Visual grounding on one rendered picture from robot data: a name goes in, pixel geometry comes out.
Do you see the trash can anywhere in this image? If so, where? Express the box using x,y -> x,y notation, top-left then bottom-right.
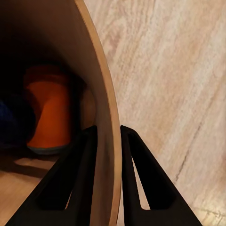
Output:
0,0 -> 122,226

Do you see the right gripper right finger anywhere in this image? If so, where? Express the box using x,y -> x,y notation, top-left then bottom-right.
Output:
120,125 -> 202,226

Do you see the can of soda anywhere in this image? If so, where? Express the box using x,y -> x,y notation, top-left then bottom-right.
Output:
23,64 -> 75,154
0,88 -> 35,148

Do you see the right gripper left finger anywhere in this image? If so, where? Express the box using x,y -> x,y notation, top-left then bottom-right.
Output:
5,125 -> 98,226

